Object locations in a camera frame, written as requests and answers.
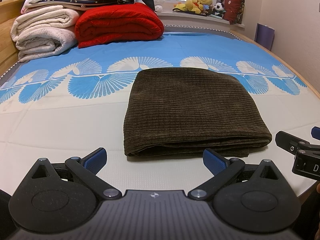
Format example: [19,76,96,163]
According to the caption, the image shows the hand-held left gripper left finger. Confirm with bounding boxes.
[24,147,122,201]

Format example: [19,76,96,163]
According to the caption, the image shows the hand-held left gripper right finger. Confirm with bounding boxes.
[187,148,292,201]

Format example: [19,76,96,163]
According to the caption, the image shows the brown corduroy pants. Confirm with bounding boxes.
[123,67,273,158]

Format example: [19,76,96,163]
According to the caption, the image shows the blue patterned bed sheet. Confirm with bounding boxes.
[0,31,320,200]

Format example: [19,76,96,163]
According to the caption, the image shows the white speckled folded quilt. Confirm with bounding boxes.
[15,27,78,63]

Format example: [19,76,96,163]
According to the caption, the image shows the red folded blanket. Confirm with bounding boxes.
[74,2,165,49]

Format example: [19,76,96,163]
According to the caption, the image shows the red cushion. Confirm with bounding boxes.
[222,0,245,25]

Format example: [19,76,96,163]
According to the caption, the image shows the white windowsill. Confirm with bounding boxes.
[155,5,247,28]

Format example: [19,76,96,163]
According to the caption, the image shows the panda plush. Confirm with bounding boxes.
[212,2,227,18]

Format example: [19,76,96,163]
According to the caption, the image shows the cream folded blanket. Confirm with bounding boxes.
[11,5,80,35]

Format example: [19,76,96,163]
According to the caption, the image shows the navy patterned folded blanket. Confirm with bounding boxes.
[27,0,137,12]

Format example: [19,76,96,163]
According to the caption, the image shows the orange bear plush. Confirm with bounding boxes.
[175,0,200,13]

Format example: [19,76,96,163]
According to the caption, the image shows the yellow bear plush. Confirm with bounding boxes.
[197,0,213,15]

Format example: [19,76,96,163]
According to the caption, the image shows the black strap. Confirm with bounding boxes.
[172,8,208,17]

